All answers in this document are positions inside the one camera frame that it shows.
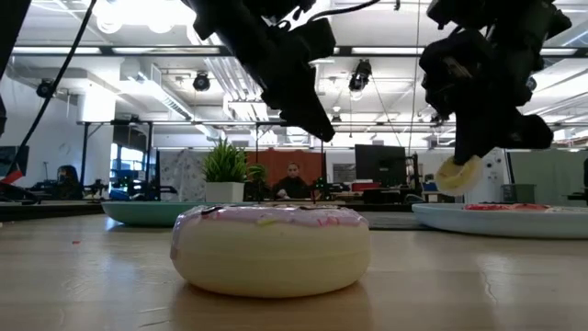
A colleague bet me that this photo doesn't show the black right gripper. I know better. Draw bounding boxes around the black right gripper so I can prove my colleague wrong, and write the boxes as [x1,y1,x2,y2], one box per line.
[418,0,573,166]

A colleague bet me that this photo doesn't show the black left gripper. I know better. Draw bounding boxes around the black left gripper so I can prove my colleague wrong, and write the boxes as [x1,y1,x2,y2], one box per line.
[181,0,336,143]

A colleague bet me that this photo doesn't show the small yellow donut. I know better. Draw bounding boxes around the small yellow donut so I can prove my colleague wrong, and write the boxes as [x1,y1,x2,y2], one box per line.
[435,154,484,198]

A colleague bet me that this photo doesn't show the large purple donut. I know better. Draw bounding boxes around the large purple donut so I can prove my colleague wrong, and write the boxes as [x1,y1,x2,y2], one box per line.
[169,204,372,299]

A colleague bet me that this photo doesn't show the orange partition panel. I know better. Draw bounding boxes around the orange partition panel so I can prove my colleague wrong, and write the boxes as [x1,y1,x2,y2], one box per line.
[245,149,325,188]

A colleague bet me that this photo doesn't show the black ceiling spotlight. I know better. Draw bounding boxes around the black ceiling spotlight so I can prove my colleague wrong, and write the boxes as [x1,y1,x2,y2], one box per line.
[192,71,212,93]
[36,77,56,99]
[347,59,373,93]

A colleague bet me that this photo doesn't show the person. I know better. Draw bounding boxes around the person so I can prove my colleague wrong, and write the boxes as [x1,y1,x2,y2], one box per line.
[270,161,313,200]

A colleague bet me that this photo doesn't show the green background plant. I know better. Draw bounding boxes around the green background plant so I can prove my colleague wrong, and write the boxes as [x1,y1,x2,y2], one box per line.
[247,164,268,186]

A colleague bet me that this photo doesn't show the light blue plate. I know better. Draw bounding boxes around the light blue plate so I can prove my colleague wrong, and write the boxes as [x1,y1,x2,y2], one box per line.
[412,203,588,240]

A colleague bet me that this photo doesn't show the black computer monitor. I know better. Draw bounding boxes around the black computer monitor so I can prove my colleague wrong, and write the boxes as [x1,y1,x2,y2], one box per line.
[354,143,408,188]

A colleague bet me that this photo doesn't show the small green potted plant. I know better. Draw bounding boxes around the small green potted plant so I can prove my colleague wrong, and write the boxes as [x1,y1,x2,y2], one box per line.
[201,139,249,204]

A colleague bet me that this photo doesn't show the teal plate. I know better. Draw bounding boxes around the teal plate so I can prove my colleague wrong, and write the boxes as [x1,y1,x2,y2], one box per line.
[100,200,258,228]

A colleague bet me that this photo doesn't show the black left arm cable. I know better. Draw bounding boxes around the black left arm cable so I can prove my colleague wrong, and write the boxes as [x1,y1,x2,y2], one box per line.
[11,0,98,178]

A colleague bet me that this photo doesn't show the black aluminium table frame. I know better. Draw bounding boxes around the black aluminium table frame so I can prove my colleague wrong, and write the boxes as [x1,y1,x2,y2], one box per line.
[0,200,106,223]

